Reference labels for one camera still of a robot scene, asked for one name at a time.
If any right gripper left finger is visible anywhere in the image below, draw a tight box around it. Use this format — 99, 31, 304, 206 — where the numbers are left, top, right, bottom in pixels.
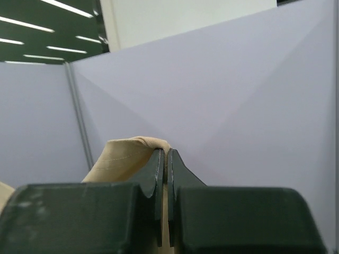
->
1, 149, 164, 253

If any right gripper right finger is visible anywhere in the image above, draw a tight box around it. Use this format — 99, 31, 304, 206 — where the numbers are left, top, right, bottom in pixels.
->
167, 149, 326, 253

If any beige t shirt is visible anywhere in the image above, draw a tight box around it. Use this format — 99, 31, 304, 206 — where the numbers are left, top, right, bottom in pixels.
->
1, 136, 175, 253

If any left aluminium corner post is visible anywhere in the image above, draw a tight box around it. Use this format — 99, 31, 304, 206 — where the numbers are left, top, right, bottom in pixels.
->
64, 62, 94, 171

